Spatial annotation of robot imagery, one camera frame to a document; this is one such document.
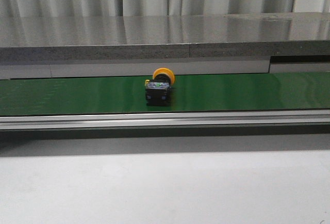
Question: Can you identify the aluminium conveyor frame rail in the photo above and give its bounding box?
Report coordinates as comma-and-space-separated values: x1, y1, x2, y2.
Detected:
1, 109, 329, 131

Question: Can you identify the green conveyor belt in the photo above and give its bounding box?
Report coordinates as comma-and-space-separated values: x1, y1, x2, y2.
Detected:
1, 72, 329, 116

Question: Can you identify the yellow mushroom push button switch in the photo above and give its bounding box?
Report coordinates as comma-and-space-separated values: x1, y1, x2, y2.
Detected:
144, 68, 175, 106

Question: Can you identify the grey stone countertop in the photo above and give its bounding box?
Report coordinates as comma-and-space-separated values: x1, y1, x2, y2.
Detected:
1, 12, 329, 79

